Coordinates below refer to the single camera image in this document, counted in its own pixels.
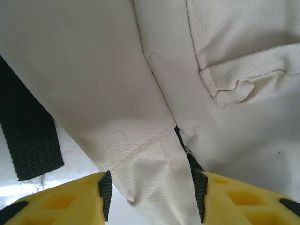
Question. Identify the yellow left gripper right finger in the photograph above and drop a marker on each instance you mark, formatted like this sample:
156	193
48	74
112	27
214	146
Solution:
234	206

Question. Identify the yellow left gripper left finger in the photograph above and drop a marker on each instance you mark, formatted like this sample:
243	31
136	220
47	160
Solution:
70	206

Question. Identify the beige canvas backpack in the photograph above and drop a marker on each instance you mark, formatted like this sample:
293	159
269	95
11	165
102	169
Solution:
93	70

